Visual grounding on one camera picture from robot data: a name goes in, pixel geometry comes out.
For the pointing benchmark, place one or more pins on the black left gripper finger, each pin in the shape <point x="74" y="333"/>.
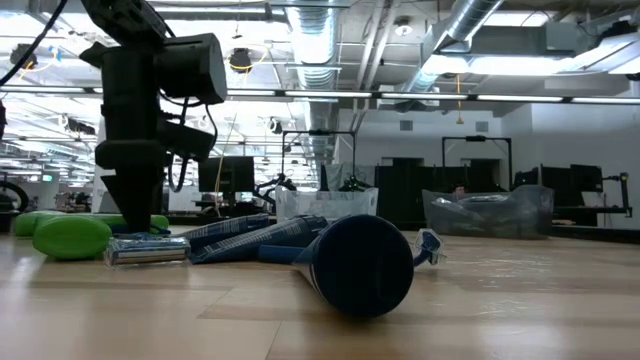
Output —
<point x="147" y="190"/>
<point x="122" y="190"/>

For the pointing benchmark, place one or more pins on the green travel bottle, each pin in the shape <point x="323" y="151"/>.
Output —
<point x="25" y="224"/>
<point x="159" y="222"/>
<point x="72" y="237"/>

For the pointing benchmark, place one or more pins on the dark blue toiletry tube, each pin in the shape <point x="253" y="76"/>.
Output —
<point x="360" y="265"/>
<point x="225" y="231"/>

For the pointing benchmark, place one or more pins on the black packets pile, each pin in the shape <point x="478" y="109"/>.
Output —
<point x="260" y="239"/>

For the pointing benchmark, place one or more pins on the black background robot arm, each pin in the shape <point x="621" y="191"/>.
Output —
<point x="272" y="185"/>
<point x="355" y="186"/>

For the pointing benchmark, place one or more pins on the black computer monitor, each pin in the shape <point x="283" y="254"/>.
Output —
<point x="235" y="174"/>

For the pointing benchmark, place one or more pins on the clear plastic bin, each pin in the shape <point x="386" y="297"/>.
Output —
<point x="345" y="205"/>

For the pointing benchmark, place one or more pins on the round ceiling sensor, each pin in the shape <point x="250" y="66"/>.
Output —
<point x="403" y="29"/>

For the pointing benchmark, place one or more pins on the long ceiling light strip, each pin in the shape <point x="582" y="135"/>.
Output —
<point x="425" y="96"/>

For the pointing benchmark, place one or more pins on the person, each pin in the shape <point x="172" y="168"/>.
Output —
<point x="459" y="189"/>

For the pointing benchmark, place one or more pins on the yellow hanging pendant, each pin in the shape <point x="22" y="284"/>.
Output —
<point x="459" y="120"/>

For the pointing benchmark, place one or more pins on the crumpled clear plastic bag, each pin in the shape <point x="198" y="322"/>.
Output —
<point x="535" y="215"/>

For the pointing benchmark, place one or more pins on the black background monitors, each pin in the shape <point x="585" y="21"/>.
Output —
<point x="585" y="180"/>

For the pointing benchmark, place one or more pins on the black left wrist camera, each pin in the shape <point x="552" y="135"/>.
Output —
<point x="192" y="67"/>

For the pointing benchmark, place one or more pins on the black background rig frame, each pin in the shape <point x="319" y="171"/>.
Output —
<point x="475" y="138"/>
<point x="320" y="133"/>

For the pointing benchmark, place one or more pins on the silver ceiling duct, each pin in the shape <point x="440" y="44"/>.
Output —
<point x="312" y="40"/>
<point x="470" y="20"/>

